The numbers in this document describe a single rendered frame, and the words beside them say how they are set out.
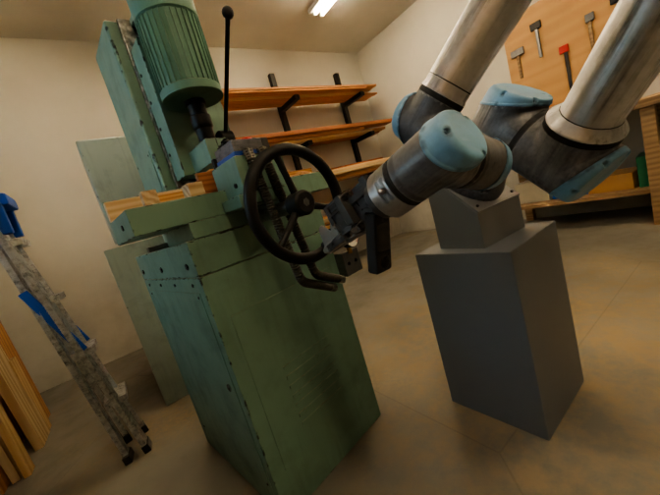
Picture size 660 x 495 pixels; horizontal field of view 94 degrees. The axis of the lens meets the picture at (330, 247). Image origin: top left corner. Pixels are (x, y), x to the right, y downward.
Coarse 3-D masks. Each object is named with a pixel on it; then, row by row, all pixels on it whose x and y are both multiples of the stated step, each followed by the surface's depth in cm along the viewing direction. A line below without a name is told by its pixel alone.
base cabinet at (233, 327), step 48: (192, 288) 79; (240, 288) 80; (288, 288) 90; (192, 336) 92; (240, 336) 79; (288, 336) 88; (336, 336) 101; (192, 384) 111; (240, 384) 78; (288, 384) 87; (336, 384) 99; (240, 432) 88; (288, 432) 86; (336, 432) 98; (288, 480) 85
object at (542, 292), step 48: (528, 240) 83; (432, 288) 100; (480, 288) 86; (528, 288) 81; (480, 336) 91; (528, 336) 80; (576, 336) 99; (480, 384) 97; (528, 384) 84; (576, 384) 97
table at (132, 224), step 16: (304, 176) 98; (320, 176) 103; (224, 192) 79; (256, 192) 75; (272, 192) 78; (288, 192) 81; (144, 208) 67; (160, 208) 69; (176, 208) 71; (192, 208) 74; (208, 208) 76; (224, 208) 78; (240, 208) 75; (112, 224) 77; (128, 224) 66; (144, 224) 67; (160, 224) 69; (176, 224) 71; (128, 240) 71
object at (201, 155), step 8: (200, 144) 91; (208, 144) 90; (216, 144) 91; (192, 152) 96; (200, 152) 93; (208, 152) 90; (192, 160) 98; (200, 160) 94; (208, 160) 91; (200, 168) 96; (208, 168) 97
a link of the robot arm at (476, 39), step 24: (480, 0) 48; (504, 0) 46; (528, 0) 47; (480, 24) 48; (504, 24) 48; (456, 48) 51; (480, 48) 49; (432, 72) 54; (456, 72) 52; (480, 72) 52; (408, 96) 59; (432, 96) 54; (456, 96) 54; (408, 120) 58
